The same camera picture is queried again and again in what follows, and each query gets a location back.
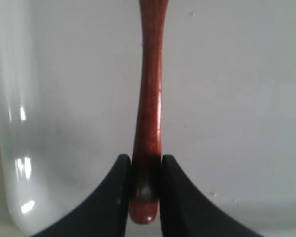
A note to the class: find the white rectangular tray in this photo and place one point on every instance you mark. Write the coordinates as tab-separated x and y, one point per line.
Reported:
70	74

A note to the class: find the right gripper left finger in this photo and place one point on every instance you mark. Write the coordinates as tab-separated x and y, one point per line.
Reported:
104	213

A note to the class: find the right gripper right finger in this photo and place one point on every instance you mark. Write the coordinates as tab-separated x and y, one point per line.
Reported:
186	212

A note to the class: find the dark red wooden spoon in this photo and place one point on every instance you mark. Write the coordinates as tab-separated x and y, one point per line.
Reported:
147	149

